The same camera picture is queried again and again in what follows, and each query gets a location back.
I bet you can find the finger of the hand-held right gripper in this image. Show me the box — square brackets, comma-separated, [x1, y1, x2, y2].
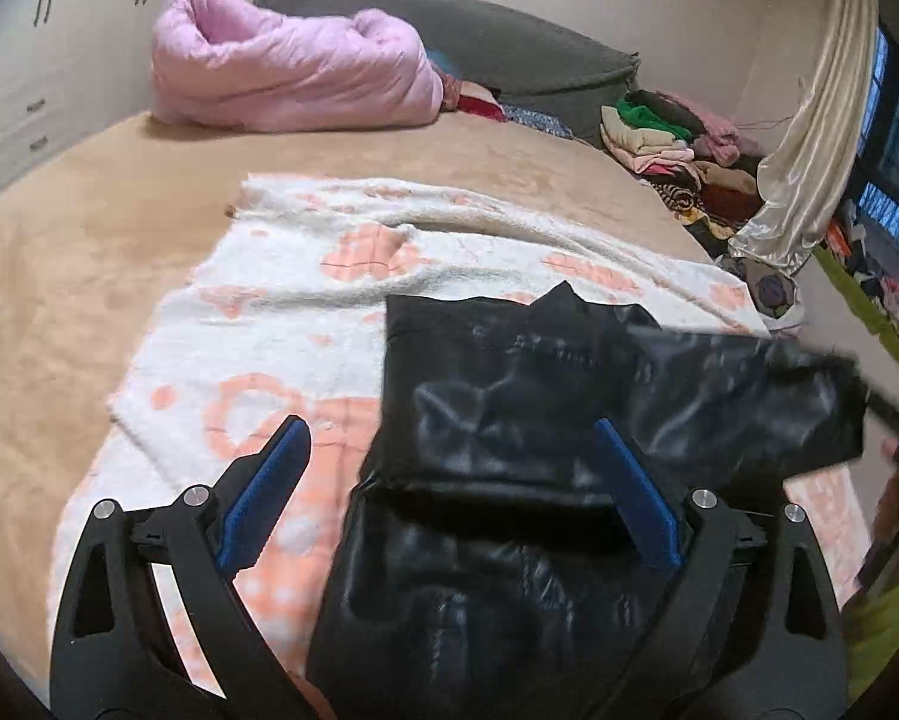
[861, 386, 899, 437]

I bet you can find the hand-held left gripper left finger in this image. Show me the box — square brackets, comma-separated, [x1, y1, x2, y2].
[50, 415, 313, 720]

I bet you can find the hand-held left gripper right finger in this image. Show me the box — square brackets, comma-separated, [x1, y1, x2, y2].
[595, 418, 847, 720]

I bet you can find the black leather jacket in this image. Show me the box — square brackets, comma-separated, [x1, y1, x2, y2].
[303, 281, 870, 720]

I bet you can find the heap of colourful clothes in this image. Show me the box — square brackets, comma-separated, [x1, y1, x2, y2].
[824, 202, 899, 346]

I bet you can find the pile of folded clothes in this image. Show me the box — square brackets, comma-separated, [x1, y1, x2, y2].
[599, 88, 769, 241]

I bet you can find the green cloth strip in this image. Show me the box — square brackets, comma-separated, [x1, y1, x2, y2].
[813, 244, 899, 383]

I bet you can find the white floral blanket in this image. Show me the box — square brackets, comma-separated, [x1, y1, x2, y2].
[48, 172, 847, 698]

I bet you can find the cream satin curtain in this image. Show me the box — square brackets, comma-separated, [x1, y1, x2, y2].
[726, 0, 881, 275]

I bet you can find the tan bed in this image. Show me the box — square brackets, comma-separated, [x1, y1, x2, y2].
[0, 109, 870, 720]

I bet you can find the blue patterned cloth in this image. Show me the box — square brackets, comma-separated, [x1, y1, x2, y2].
[503, 105, 574, 140]

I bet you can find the red cloth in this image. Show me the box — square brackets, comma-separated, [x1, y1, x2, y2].
[453, 82, 506, 121]

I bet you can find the pink quilt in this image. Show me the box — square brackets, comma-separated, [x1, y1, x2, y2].
[149, 0, 446, 132]

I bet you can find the grey padded headboard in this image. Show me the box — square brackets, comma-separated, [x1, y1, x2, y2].
[252, 0, 641, 147]

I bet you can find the white wardrobe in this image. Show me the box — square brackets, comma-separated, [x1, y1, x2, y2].
[0, 0, 196, 218]

